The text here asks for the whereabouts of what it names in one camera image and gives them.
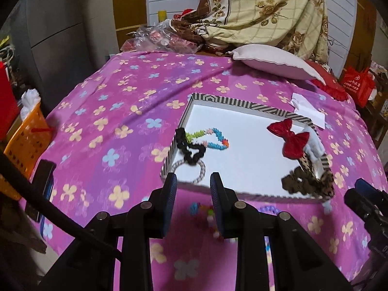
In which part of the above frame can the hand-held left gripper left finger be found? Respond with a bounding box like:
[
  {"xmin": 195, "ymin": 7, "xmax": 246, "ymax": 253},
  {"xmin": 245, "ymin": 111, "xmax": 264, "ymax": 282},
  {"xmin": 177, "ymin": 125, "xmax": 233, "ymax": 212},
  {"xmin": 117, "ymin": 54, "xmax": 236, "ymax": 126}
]
[{"xmin": 39, "ymin": 172, "xmax": 178, "ymax": 291}]

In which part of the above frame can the brown scrunchie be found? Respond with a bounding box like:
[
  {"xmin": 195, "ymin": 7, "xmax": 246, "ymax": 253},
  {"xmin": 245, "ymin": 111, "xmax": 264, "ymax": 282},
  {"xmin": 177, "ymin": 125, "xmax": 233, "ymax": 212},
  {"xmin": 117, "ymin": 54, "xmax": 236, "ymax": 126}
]
[{"xmin": 281, "ymin": 168, "xmax": 323, "ymax": 199}]

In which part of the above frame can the grey refrigerator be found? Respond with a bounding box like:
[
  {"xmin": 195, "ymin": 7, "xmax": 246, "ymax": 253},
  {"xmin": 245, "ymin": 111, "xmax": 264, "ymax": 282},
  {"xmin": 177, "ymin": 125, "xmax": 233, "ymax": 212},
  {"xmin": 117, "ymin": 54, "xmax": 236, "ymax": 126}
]
[{"xmin": 9, "ymin": 0, "xmax": 119, "ymax": 116}]

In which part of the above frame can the colourful flower bead bracelet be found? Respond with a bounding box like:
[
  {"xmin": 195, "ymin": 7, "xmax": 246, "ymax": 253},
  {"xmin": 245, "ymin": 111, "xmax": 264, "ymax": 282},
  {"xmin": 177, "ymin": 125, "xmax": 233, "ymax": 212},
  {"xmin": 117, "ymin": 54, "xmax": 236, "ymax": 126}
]
[{"xmin": 185, "ymin": 127, "xmax": 230, "ymax": 150}]

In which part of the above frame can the striped cardboard box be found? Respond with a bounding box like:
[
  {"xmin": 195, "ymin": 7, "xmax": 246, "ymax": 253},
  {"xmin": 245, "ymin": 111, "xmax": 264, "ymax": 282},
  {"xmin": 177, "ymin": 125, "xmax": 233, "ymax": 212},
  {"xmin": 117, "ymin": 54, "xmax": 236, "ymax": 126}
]
[{"xmin": 160, "ymin": 93, "xmax": 335, "ymax": 203}]

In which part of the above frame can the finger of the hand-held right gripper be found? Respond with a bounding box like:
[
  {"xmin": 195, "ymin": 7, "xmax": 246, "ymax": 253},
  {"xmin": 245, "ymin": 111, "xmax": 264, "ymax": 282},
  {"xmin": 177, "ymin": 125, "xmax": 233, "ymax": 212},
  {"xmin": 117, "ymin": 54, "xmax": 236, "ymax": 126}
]
[
  {"xmin": 354, "ymin": 178, "xmax": 385, "ymax": 199},
  {"xmin": 344, "ymin": 188, "xmax": 379, "ymax": 222}
]

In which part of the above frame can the leopard print bow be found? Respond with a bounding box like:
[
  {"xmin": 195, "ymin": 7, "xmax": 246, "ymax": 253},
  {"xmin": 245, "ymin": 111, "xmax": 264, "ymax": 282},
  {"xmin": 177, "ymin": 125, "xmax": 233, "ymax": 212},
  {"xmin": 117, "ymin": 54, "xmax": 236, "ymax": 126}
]
[{"xmin": 300, "ymin": 154, "xmax": 335, "ymax": 202}]

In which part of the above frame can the white tissue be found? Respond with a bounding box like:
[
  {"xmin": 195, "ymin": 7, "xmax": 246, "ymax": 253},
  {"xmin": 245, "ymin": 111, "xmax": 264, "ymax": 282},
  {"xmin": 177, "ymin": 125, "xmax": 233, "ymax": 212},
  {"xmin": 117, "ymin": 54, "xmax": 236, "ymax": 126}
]
[{"xmin": 21, "ymin": 89, "xmax": 41, "ymax": 119}]

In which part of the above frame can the black scrunchie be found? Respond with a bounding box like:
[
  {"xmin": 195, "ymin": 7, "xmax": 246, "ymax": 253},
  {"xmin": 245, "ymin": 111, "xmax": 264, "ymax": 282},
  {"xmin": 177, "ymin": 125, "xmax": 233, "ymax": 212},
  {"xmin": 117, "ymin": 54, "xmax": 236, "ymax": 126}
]
[{"xmin": 175, "ymin": 128, "xmax": 207, "ymax": 166}]

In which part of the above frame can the red box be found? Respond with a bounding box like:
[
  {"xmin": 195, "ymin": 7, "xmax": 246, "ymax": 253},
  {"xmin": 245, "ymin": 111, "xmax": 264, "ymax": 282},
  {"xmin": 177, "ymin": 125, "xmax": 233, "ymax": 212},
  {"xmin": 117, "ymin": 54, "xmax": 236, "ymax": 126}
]
[{"xmin": 0, "ymin": 61, "xmax": 19, "ymax": 140}]

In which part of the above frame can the silver hair tie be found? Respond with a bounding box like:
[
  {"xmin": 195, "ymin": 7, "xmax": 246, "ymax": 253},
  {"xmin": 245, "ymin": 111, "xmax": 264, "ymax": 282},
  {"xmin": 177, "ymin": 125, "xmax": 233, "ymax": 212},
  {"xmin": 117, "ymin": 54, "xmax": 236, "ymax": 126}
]
[{"xmin": 170, "ymin": 158, "xmax": 207, "ymax": 185}]

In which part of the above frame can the black smartphone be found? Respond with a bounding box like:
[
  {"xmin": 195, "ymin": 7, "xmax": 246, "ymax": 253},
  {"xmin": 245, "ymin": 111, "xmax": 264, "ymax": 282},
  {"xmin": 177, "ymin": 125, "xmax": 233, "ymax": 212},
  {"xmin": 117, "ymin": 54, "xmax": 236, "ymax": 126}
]
[{"xmin": 26, "ymin": 159, "xmax": 57, "ymax": 223}]

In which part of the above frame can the white pillow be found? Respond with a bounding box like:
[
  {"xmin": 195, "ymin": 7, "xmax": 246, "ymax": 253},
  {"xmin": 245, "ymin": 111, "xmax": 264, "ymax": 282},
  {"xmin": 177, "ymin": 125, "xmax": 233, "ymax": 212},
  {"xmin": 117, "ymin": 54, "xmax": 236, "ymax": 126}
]
[{"xmin": 232, "ymin": 44, "xmax": 325, "ymax": 82}]

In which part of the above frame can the black cable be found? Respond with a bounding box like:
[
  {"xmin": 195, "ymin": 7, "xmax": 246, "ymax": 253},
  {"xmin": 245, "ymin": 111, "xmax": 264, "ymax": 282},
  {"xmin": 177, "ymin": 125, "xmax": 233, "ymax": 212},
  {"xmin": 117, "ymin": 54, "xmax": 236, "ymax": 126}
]
[{"xmin": 0, "ymin": 150, "xmax": 125, "ymax": 261}]

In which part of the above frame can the orange plastic basket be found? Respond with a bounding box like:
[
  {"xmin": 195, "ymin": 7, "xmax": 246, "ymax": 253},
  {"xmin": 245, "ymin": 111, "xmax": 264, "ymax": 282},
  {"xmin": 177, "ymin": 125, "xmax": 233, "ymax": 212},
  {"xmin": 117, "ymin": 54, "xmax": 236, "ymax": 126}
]
[{"xmin": 0, "ymin": 101, "xmax": 53, "ymax": 201}]

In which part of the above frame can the white fluffy scrunchie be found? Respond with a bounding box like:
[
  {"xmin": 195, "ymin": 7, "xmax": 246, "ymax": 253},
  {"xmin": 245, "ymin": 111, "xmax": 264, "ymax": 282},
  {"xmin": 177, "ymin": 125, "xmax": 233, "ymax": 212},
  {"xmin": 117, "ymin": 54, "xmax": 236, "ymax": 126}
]
[{"xmin": 303, "ymin": 127, "xmax": 325, "ymax": 165}]

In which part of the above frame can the red bow hair clip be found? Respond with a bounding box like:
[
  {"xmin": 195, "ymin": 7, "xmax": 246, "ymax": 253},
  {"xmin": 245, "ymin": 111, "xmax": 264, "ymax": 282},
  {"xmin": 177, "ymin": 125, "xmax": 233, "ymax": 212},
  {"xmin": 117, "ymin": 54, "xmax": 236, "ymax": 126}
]
[{"xmin": 267, "ymin": 119, "xmax": 310, "ymax": 159}]

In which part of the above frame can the white paper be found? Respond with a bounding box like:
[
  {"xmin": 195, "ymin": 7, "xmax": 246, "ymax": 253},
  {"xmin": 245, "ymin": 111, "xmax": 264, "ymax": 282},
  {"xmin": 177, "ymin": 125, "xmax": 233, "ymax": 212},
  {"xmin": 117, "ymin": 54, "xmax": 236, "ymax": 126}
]
[{"xmin": 289, "ymin": 92, "xmax": 327, "ymax": 128}]

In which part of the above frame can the clear plastic bag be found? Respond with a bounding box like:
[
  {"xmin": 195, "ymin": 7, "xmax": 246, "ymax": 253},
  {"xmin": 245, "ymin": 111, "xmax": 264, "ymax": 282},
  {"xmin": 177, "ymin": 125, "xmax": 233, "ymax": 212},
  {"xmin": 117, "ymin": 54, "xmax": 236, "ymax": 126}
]
[{"xmin": 121, "ymin": 20, "xmax": 203, "ymax": 56}]

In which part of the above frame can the pink flowered bedsheet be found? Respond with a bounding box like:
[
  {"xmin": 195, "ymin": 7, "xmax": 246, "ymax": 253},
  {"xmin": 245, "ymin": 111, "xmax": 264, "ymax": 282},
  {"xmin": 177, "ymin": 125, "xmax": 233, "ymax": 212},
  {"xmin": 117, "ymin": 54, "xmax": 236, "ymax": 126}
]
[{"xmin": 39, "ymin": 50, "xmax": 385, "ymax": 291}]

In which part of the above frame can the red frilled cushion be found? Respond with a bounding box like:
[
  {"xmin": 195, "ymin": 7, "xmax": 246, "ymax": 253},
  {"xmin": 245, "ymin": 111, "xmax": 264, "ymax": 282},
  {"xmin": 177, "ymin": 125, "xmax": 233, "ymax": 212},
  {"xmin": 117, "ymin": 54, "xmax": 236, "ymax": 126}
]
[{"xmin": 306, "ymin": 61, "xmax": 349, "ymax": 101}]

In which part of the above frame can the floral beige quilt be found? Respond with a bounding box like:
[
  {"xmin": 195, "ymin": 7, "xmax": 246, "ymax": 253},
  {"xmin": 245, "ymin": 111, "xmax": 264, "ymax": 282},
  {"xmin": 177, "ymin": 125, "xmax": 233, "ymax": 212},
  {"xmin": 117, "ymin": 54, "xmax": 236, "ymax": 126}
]
[{"xmin": 170, "ymin": 0, "xmax": 329, "ymax": 64}]

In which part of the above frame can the wooden door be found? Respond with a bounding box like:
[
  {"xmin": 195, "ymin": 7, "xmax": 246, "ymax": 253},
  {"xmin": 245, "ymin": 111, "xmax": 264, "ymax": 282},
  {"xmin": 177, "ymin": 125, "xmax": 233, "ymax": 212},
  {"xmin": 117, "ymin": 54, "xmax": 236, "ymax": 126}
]
[{"xmin": 112, "ymin": 0, "xmax": 149, "ymax": 52}]

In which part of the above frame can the red shopping bag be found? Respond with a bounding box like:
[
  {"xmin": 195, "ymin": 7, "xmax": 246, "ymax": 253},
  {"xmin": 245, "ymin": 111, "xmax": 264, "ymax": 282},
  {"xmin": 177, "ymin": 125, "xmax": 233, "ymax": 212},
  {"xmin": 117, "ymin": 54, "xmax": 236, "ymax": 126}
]
[{"xmin": 344, "ymin": 66, "xmax": 376, "ymax": 108}]

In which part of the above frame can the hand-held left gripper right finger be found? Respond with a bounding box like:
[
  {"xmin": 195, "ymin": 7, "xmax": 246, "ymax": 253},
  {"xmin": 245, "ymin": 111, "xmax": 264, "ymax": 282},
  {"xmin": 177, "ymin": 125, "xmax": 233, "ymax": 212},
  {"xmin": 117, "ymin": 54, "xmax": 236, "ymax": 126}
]
[{"xmin": 210, "ymin": 172, "xmax": 354, "ymax": 291}]

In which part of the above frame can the multicoloured round bead bracelet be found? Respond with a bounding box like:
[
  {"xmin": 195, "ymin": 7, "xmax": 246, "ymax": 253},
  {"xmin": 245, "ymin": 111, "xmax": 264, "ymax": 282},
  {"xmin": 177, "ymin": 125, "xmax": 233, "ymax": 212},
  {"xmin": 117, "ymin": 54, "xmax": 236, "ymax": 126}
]
[{"xmin": 188, "ymin": 204, "xmax": 225, "ymax": 241}]

